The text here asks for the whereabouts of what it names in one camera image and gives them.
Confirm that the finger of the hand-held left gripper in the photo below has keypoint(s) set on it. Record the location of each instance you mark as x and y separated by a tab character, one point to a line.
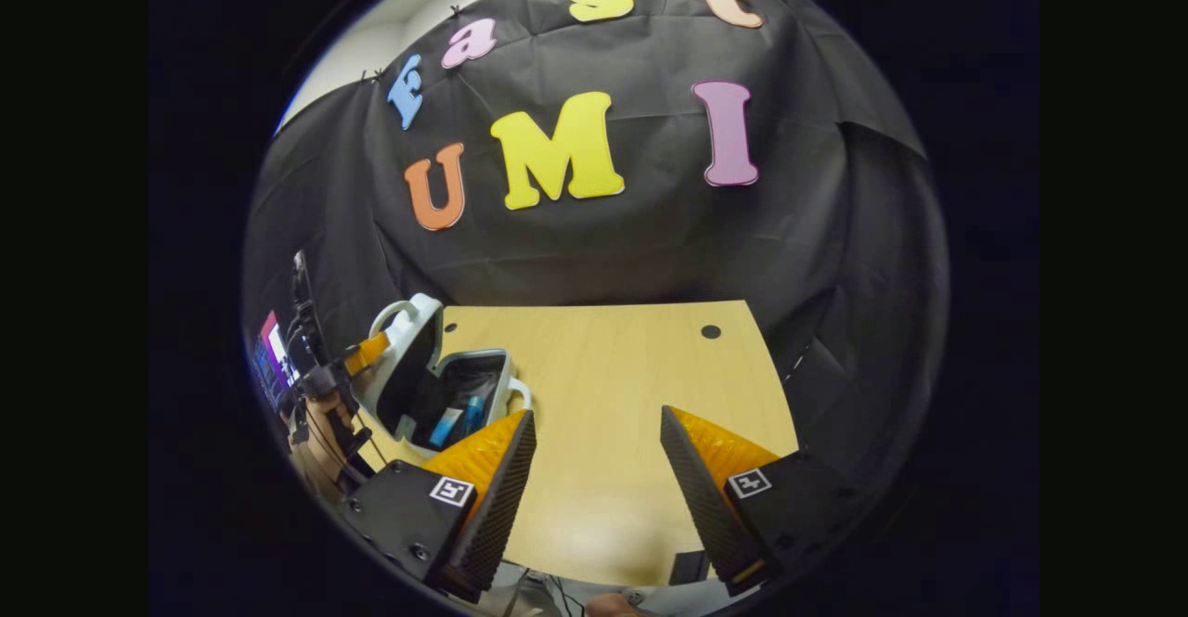
367	353

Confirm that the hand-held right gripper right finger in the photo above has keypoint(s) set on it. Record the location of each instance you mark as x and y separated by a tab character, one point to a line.
696	496

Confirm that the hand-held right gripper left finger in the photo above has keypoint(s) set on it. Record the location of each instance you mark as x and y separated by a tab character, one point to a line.
497	506

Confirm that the light blue suitcase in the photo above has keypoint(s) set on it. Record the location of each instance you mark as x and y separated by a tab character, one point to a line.
399	385

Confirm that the teal capped cosmetic tube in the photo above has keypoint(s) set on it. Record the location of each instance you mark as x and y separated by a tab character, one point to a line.
473	416

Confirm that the blue gradient cosmetic tube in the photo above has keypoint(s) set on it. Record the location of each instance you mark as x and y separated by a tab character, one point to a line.
445	427

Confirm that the colourful monitor screen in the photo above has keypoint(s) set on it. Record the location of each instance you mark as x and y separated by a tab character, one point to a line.
272	357

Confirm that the small black box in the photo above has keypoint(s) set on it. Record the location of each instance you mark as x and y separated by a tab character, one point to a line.
689	568

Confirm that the black backdrop cloth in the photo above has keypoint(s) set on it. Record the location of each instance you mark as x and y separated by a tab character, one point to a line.
603	246

